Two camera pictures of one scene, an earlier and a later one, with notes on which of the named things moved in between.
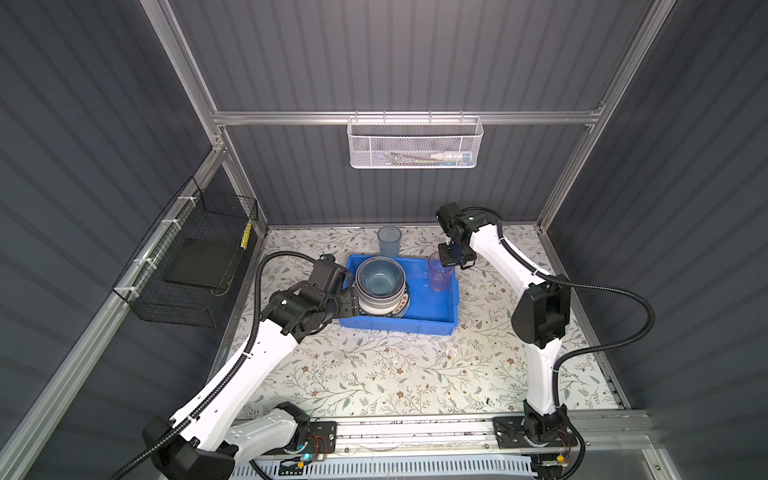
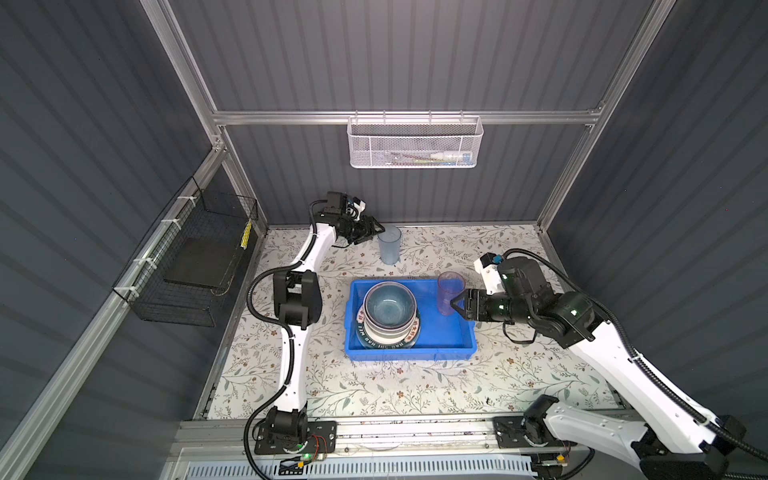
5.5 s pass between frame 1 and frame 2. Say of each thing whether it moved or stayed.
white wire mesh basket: stayed
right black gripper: moved
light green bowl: moved
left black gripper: moved
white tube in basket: stayed
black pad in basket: stayed
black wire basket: stayed
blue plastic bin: moved
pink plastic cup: moved
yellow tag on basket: stayed
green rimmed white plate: moved
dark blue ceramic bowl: moved
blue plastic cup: stayed
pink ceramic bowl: moved
